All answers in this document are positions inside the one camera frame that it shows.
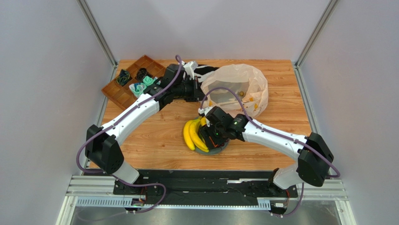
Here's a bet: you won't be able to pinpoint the translucent plastic bag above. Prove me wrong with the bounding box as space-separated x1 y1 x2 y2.
201 64 269 118

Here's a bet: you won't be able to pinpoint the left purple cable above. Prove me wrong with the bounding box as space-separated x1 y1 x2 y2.
76 54 183 214

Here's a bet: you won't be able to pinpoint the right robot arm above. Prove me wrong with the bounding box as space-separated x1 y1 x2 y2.
198 106 334 189

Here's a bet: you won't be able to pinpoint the wooden compartment tray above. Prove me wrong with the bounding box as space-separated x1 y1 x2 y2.
102 55 166 110

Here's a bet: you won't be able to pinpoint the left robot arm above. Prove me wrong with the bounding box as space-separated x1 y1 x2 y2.
81 64 206 184

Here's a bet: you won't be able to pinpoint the green orange mango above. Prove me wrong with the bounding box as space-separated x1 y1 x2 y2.
206 138 219 150

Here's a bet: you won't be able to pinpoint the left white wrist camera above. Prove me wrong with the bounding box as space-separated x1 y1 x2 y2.
182 61 198 79

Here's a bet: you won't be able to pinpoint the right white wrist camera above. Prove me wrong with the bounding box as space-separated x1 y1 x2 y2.
198 106 213 117

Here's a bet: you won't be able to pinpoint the black rolled sock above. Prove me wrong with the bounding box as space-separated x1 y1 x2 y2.
135 68 153 83

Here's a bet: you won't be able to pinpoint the yellow banana bunch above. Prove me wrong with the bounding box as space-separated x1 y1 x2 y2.
183 118 209 153

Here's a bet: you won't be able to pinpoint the yellow bell pepper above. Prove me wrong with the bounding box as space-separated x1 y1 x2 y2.
200 117 207 126

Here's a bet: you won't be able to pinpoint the teal rolled socks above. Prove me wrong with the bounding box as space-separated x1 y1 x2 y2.
129 76 158 98

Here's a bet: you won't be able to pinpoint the zebra striped towel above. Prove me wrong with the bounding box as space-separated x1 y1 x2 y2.
194 65 219 83

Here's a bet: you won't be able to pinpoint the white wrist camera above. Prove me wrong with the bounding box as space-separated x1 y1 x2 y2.
198 106 213 117
182 61 198 79

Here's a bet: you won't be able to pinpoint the dark rolled sock left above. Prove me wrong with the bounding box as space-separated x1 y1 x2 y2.
115 69 132 86

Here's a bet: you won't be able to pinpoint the purple cable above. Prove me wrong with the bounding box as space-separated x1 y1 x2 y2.
199 86 341 179
76 54 183 214

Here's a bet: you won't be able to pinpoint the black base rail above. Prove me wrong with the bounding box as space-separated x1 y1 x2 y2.
111 169 300 214

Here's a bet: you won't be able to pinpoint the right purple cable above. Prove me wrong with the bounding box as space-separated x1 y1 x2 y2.
199 86 341 179

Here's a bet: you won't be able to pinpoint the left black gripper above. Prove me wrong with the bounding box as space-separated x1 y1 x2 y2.
173 76 208 103

